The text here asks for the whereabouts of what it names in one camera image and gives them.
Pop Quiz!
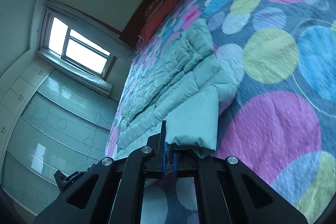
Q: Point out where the light green puffer jacket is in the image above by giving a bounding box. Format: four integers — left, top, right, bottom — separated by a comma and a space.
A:
106, 19, 238, 159

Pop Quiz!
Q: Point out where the glossy white wardrobe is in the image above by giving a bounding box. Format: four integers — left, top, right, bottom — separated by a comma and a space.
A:
1, 59, 117, 215

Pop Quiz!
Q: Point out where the left window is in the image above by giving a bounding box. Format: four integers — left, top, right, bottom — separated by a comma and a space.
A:
40, 11, 117, 80

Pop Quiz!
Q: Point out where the colourful dotted bedspread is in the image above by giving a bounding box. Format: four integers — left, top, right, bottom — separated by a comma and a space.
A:
105, 0, 336, 224

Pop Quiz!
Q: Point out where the brown embroidered pillow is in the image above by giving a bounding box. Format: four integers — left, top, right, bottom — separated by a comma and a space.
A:
144, 0, 164, 21

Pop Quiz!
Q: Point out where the red blanket at headboard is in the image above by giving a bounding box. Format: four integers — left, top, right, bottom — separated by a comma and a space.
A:
138, 0, 180, 44

